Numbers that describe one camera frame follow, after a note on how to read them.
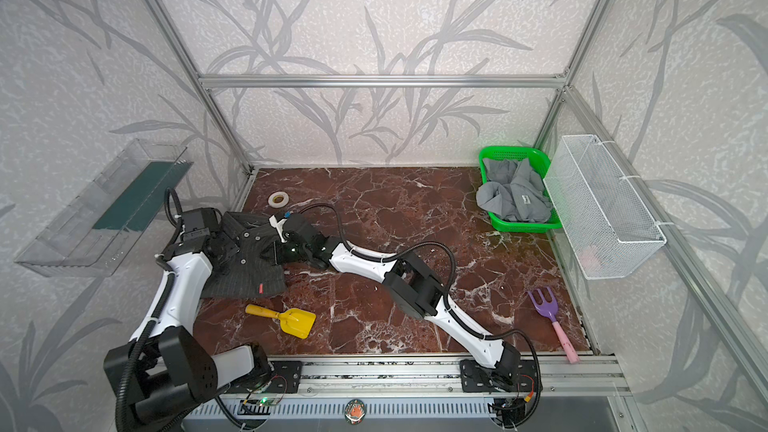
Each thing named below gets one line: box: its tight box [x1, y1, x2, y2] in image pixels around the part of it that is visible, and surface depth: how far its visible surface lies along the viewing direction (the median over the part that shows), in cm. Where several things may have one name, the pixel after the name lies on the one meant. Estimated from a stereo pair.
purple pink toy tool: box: [527, 287, 579, 364], surface depth 86 cm
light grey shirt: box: [476, 158, 552, 223], surface depth 104 cm
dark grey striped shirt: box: [201, 212, 288, 298], surface depth 83 cm
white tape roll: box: [268, 191, 290, 209], surface depth 114 cm
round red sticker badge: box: [344, 398, 367, 425], surface depth 71 cm
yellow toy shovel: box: [245, 304, 317, 339], surface depth 83 cm
